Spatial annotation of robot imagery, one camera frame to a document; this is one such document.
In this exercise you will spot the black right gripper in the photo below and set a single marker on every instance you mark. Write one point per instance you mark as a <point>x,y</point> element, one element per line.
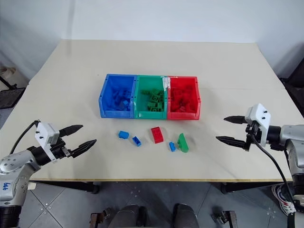
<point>253,133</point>

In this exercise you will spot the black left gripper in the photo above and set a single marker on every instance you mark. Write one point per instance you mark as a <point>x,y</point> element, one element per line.
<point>60,149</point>

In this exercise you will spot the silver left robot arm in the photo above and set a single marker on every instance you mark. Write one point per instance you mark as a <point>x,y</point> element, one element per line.
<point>14,164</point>

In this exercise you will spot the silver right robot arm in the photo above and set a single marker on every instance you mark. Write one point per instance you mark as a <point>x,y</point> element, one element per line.
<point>291,137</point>

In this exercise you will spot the blue plastic storage bin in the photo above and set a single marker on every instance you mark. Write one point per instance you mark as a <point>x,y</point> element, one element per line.
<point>111,114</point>

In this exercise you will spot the green toy brick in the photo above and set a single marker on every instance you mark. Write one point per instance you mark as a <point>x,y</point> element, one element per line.
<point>154,109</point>
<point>154,97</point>
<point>151,104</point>
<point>183,143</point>
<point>145,92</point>

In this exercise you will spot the red plastic storage bin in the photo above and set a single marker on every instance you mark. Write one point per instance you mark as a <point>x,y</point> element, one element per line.
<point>183,116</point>

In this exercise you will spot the red toy brick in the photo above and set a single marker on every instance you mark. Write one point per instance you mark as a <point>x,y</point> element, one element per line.
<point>177,95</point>
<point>180,109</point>
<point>184,104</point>
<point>188,94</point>
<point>157,135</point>

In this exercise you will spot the small blue toy brick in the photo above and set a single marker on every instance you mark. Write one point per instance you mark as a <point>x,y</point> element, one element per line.
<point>172,146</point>

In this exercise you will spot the green plastic storage bin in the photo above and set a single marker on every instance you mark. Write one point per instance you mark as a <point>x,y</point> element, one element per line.
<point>147,115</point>

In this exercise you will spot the black equipment stand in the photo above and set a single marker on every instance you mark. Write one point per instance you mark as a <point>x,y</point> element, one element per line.
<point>294,80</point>

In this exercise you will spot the black mesh panel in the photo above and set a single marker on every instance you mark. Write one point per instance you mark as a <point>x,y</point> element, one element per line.
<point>10,97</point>

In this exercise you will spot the white sneaker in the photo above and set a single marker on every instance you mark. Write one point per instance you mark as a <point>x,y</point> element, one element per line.
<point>282,199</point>

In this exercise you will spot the white tape strip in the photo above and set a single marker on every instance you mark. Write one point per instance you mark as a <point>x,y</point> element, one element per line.
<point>165,83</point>

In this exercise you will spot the dark rounded shape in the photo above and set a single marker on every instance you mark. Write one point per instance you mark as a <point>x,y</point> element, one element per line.
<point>185,216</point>
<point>130,216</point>

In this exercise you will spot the beige round object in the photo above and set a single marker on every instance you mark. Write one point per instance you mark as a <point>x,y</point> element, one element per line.
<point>7,71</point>

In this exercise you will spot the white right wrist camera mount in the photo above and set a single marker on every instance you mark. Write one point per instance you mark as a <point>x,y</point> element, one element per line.
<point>259,114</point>

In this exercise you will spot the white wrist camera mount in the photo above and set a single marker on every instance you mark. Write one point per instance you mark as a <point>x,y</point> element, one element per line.
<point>45,135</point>
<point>259,114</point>

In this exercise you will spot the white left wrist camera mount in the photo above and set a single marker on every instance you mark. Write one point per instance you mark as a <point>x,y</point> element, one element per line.
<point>45,135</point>

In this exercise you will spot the black table frame foot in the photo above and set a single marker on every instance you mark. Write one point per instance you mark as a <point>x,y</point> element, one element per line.
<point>251,187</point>
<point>66,186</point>

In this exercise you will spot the rusty caster bracket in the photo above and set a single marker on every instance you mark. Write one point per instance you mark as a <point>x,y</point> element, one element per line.
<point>225,217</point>
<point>97,218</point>

